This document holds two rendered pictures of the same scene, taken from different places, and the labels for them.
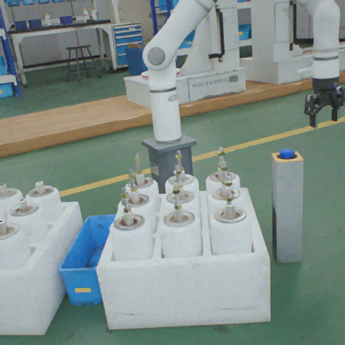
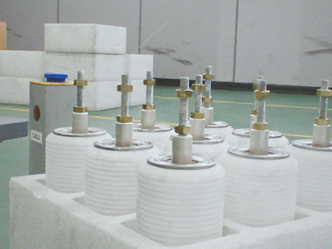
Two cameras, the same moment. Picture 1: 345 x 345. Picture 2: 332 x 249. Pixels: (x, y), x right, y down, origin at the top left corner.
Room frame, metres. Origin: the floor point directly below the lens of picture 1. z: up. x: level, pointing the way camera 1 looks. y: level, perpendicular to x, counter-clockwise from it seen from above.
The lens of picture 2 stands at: (1.48, 0.51, 0.37)
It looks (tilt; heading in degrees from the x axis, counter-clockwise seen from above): 7 degrees down; 228
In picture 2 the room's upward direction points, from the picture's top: 2 degrees clockwise
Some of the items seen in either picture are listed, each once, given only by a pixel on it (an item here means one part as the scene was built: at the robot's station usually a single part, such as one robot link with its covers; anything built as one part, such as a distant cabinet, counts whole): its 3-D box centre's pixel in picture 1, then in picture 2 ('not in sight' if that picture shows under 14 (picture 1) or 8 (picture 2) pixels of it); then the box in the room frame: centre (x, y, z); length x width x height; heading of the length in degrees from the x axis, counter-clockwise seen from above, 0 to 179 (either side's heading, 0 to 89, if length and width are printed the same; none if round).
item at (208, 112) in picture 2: (229, 210); (206, 116); (0.82, -0.13, 0.26); 0.02 x 0.02 x 0.03
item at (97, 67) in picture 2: not in sight; (85, 66); (-0.56, -2.61, 0.27); 0.39 x 0.39 x 0.18; 24
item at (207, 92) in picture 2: (228, 191); (207, 88); (0.82, -0.13, 0.31); 0.01 x 0.01 x 0.08; 84
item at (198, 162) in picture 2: (141, 183); (181, 162); (1.08, 0.09, 0.25); 0.08 x 0.08 x 0.01
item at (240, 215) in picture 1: (230, 215); (206, 124); (0.82, -0.13, 0.25); 0.08 x 0.08 x 0.01
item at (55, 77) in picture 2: (286, 154); (56, 78); (1.00, -0.31, 0.32); 0.04 x 0.04 x 0.02
